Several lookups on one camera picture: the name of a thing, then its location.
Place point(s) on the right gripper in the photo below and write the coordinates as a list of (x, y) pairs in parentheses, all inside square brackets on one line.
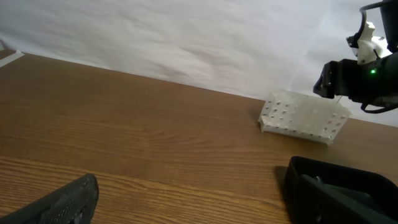
[(328, 79)]

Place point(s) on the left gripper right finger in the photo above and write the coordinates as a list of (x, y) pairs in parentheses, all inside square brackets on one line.
[(326, 208)]

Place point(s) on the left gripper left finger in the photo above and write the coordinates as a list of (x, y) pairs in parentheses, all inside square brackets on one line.
[(62, 208)]

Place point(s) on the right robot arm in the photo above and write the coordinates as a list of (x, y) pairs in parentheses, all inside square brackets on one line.
[(385, 77)]

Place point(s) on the black tray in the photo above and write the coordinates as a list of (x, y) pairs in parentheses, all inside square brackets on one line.
[(342, 174)]

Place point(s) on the white test tube rack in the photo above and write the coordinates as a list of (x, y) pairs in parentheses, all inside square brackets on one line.
[(295, 121)]

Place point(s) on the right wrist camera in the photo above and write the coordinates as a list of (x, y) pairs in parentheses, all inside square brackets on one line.
[(368, 46)]

